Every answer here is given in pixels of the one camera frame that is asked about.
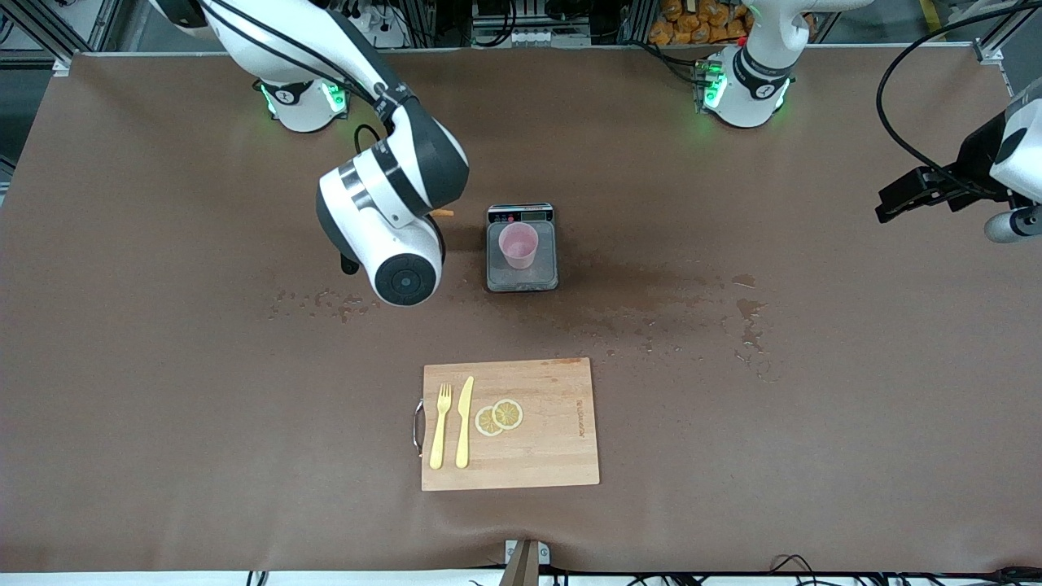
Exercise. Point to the white power strip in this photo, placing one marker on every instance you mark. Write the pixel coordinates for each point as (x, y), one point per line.
(383, 28)

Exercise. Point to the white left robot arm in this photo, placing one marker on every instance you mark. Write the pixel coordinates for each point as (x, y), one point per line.
(745, 94)

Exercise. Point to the aluminium frame corner bracket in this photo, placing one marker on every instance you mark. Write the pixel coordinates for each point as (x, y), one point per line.
(990, 52)
(62, 65)

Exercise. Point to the yellow plastic knife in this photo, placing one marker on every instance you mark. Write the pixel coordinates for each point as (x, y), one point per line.
(464, 423)

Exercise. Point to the pink plastic cup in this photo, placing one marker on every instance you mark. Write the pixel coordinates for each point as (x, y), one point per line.
(518, 244)

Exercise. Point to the wooden cutting board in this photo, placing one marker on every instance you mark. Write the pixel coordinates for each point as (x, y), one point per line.
(553, 439)

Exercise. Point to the brown table cover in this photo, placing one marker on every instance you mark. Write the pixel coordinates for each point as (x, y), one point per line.
(244, 423)

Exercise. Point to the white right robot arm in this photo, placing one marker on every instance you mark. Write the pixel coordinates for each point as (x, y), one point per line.
(383, 203)

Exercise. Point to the grey digital kitchen scale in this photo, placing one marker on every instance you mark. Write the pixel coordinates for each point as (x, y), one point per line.
(522, 278)

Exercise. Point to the pile of orange snack packs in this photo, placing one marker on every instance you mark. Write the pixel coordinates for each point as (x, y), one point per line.
(692, 20)

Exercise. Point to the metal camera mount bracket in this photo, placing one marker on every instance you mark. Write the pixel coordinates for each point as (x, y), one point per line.
(525, 561)

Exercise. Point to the yellow plastic fork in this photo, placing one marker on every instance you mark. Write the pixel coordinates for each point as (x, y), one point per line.
(440, 431)

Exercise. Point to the lemon slice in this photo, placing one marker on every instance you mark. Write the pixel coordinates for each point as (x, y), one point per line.
(509, 413)
(485, 423)

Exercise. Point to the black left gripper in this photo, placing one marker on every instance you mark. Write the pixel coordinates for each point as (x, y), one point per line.
(974, 161)

